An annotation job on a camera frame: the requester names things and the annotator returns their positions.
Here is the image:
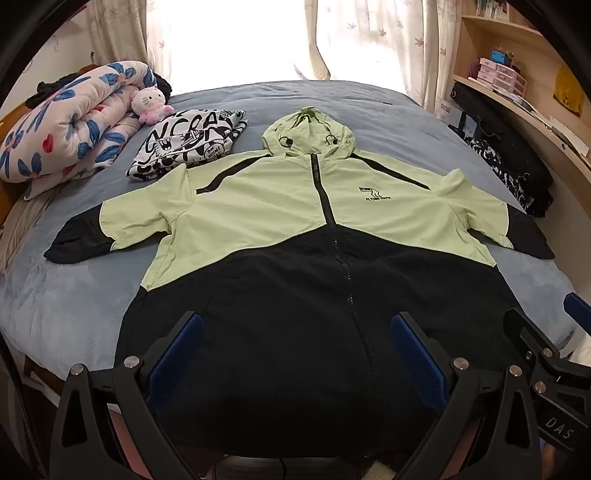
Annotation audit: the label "white printed box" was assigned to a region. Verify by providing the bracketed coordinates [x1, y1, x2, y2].
[436, 97, 467, 129]

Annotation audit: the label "black and white printed garment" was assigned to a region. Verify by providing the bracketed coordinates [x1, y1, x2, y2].
[127, 108, 249, 181]

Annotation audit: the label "stack of pink boxes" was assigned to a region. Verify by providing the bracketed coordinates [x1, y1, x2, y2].
[475, 58, 528, 96]

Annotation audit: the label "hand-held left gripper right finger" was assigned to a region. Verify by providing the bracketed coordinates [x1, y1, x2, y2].
[390, 311, 541, 480]

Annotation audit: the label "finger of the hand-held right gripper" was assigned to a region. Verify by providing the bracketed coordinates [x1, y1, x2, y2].
[503, 308, 561, 370]
[566, 292, 591, 328]

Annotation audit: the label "blue-grey bed blanket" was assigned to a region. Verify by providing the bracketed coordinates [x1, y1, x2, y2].
[0, 78, 578, 384]

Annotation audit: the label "white and pink cat plush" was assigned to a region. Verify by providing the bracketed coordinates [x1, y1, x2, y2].
[130, 86, 175, 125]

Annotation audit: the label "wooden wall shelf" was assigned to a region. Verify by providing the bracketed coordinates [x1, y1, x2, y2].
[450, 0, 591, 188]

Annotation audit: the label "yellow paper sheet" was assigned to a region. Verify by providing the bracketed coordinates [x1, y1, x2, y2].
[553, 65, 585, 116]

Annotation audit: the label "white papers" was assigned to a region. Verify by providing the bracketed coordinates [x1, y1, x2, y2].
[508, 92, 591, 155]

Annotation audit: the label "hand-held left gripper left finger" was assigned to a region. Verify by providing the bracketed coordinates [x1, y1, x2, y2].
[48, 311, 206, 480]

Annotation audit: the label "floral quilt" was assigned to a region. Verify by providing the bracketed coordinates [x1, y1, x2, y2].
[0, 60, 160, 201]

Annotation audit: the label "black bag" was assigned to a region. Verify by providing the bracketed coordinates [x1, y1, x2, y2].
[450, 83, 555, 219]

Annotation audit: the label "green and black hooded jacket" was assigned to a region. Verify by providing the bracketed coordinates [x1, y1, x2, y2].
[44, 107, 555, 467]

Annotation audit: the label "white floral curtain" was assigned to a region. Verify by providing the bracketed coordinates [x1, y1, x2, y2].
[83, 0, 195, 93]
[295, 0, 462, 114]

